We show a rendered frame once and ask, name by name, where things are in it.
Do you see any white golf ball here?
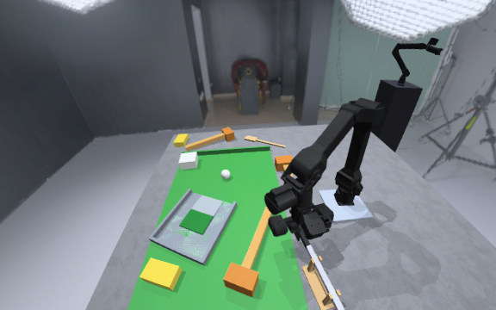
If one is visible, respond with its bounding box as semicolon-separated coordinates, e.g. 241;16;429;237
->
220;170;230;179

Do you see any green flat mat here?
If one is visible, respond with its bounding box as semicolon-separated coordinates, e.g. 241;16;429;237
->
127;151;308;310

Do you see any yellow rectangular block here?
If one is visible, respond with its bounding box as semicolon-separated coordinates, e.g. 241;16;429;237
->
173;133;188;146
140;258;182;291

